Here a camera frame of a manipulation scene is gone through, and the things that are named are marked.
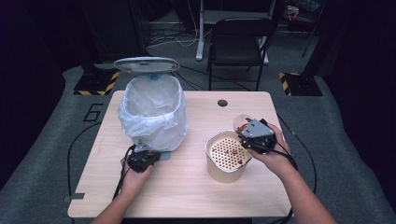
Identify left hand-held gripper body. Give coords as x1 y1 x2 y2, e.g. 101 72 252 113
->
127 139 157 174

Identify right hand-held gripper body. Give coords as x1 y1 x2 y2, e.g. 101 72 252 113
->
238 118 277 154

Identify clear plastic cup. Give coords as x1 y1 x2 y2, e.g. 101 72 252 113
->
233 113 254 134

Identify red food scraps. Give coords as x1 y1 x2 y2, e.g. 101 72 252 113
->
225 147 245 166

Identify white plastic trash bag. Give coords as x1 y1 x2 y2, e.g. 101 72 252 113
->
118 74 189 154

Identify beige strainer bucket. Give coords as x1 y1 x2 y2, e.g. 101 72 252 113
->
204 129 253 184

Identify grey lidded pedal trash can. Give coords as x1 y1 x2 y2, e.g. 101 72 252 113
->
113 56 181 161

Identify person's left hand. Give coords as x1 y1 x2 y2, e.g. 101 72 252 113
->
119 156 154 198

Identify person's right hand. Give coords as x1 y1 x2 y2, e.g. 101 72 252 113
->
247 122 294 179

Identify black stand base hazard tape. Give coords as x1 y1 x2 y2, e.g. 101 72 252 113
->
277 71 324 97
73 70 120 96

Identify black folding chair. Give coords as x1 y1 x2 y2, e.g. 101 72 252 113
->
206 16 276 91

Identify black tripod stand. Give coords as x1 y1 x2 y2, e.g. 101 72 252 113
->
301 0 328 59

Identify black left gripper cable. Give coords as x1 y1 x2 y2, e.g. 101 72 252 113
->
112 143 138 201

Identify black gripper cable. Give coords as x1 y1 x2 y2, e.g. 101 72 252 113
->
112 143 138 201
268 148 299 172

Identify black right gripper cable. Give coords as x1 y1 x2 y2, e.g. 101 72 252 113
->
268 148 299 172

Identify black cable bundle on floor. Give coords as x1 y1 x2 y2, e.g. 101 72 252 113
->
144 50 251 92

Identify grey table edge bracket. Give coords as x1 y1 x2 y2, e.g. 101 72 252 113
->
63 192 86 203

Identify white desk frame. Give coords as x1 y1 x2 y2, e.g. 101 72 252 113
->
195 0 277 65

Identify white floor cable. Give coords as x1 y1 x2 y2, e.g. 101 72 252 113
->
146 0 200 49

